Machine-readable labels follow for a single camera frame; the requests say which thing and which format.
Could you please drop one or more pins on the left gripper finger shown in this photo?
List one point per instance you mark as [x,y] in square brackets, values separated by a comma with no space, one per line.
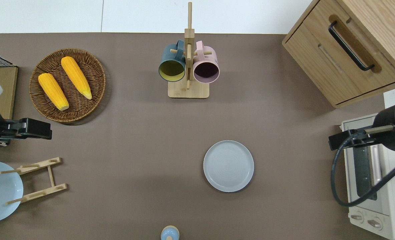
[15,130]
[39,129]

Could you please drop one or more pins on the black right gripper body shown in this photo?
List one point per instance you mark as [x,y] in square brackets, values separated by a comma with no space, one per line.
[389,140]

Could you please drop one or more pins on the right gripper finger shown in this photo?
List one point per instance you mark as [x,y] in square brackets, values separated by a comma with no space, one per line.
[339,141]
[366,140]

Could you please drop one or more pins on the gray plate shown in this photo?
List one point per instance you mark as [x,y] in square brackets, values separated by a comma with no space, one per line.
[228,166]

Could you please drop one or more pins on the wooden plate rack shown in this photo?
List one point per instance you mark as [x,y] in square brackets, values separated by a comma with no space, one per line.
[51,176]

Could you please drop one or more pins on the yellow corn cob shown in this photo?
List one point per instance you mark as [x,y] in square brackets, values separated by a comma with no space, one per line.
[76,77]
[53,91]

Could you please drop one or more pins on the white toaster oven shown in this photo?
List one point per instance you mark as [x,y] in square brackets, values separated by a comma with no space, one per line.
[394,206]

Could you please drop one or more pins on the brown wicker basket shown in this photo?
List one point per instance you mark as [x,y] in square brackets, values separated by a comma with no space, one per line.
[90,66]

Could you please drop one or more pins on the wooden drawer cabinet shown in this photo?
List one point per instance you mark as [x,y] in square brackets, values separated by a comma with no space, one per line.
[317,60]

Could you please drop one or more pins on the brown table mat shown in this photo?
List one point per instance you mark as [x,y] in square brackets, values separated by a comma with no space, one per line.
[134,133]

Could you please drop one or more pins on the dark teal mug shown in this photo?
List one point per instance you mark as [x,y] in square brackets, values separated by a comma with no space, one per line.
[169,55]

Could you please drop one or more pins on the wooden mug tree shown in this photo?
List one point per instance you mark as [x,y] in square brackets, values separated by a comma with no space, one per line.
[188,90]

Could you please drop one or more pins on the pink mug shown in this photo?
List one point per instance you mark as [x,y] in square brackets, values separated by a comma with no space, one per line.
[208,56]

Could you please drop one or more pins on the blue call bell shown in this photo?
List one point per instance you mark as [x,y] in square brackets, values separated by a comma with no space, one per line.
[169,233]

